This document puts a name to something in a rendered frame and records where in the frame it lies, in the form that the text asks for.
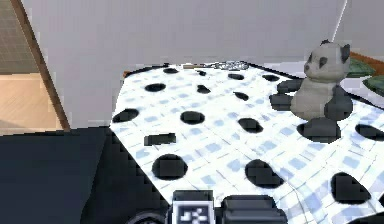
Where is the green pillow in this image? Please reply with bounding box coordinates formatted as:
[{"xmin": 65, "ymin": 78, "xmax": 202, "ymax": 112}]
[
  {"xmin": 345, "ymin": 57, "xmax": 377, "ymax": 79},
  {"xmin": 362, "ymin": 75, "xmax": 384, "ymax": 98}
]

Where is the grey panda plush toy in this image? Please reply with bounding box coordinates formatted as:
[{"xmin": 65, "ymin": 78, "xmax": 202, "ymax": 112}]
[{"xmin": 269, "ymin": 39, "xmax": 354, "ymax": 144}]

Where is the brown wooden door frame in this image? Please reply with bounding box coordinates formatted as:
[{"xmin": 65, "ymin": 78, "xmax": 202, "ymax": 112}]
[{"xmin": 9, "ymin": 0, "xmax": 72, "ymax": 132}]

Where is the black radiophone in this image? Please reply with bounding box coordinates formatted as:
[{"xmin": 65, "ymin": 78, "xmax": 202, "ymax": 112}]
[{"xmin": 143, "ymin": 132, "xmax": 177, "ymax": 147}]

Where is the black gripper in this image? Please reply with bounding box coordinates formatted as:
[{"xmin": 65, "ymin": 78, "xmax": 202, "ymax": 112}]
[{"xmin": 127, "ymin": 210, "xmax": 170, "ymax": 224}]

